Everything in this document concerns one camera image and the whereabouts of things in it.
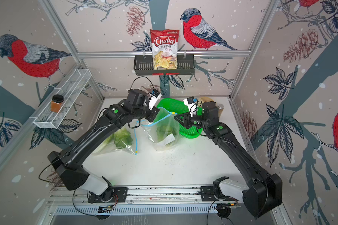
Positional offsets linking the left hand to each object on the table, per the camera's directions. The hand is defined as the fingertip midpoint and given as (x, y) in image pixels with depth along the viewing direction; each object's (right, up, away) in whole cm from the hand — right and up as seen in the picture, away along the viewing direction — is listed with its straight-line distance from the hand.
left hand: (160, 107), depth 71 cm
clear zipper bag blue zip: (-20, -26, +12) cm, 35 cm away
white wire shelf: (-59, +12, +14) cm, 62 cm away
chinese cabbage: (+1, -13, +1) cm, 13 cm away
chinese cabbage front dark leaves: (-25, -19, +13) cm, 34 cm away
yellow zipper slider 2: (-16, -27, +12) cm, 34 cm away
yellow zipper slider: (+7, -3, -4) cm, 8 cm away
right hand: (+8, -5, 0) cm, 9 cm away
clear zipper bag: (+2, -5, -5) cm, 7 cm away
